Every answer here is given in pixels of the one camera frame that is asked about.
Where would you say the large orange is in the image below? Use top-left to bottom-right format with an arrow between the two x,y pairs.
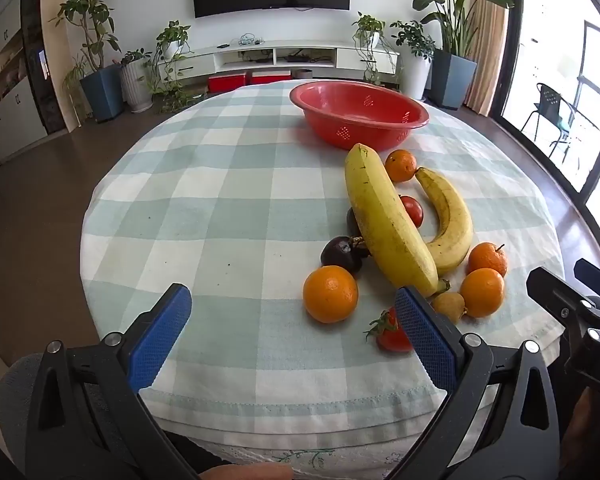
302,264 -> 359,324

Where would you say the dark red cherry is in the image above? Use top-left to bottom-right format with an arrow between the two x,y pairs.
320,235 -> 370,274

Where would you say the large straight yellow banana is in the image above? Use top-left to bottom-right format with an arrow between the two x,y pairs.
344,143 -> 452,298

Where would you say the curved yellow banana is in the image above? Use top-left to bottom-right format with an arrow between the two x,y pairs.
414,166 -> 474,277

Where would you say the trailing vine plant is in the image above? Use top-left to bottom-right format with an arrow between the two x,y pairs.
351,11 -> 399,86

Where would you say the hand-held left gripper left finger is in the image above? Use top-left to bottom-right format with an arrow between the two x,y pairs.
25,282 -> 202,480

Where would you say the black metal chair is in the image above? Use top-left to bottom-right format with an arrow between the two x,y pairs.
521,82 -> 582,162

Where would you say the white embroidered tablecloth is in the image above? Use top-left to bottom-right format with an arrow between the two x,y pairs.
160,400 -> 486,473

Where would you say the green white checked tablecloth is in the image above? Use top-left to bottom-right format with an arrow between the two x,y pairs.
80,79 -> 566,456

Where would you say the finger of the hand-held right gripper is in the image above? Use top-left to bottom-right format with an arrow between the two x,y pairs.
574,259 -> 600,311
526,266 -> 600,332

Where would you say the big-leaf plant in grey-blue pot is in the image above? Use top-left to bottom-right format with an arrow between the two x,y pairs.
395,0 -> 516,110

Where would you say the red plastic colander bowl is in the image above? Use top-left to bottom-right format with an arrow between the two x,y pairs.
289,80 -> 430,151

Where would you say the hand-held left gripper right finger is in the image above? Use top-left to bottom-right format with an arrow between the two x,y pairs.
386,286 -> 562,480

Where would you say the beige curtain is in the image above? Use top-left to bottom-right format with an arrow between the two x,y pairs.
464,0 -> 512,117

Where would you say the small mandarin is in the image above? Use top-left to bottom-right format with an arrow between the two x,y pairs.
384,149 -> 418,183

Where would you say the medium orange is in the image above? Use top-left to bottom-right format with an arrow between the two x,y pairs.
459,267 -> 506,319

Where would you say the tall plant in blue pot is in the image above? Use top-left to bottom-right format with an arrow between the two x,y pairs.
50,0 -> 127,123

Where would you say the red tomato with green calyx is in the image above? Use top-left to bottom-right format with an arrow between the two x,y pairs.
364,307 -> 415,353

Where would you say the plant in white ribbed pot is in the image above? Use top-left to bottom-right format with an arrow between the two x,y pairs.
119,49 -> 154,113

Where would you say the trailing pothos plant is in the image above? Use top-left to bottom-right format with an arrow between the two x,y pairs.
147,20 -> 197,112

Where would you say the white television cabinet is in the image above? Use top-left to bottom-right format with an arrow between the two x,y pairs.
177,40 -> 400,83

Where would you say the black framed glass door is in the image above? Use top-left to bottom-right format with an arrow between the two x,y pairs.
500,0 -> 600,211

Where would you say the brown longan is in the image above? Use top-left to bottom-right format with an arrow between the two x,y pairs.
431,292 -> 468,325

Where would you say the bushy plant in white pot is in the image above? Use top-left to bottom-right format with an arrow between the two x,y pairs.
390,20 -> 437,101

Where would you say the mandarin with stem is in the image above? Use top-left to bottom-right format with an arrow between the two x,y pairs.
467,241 -> 509,279

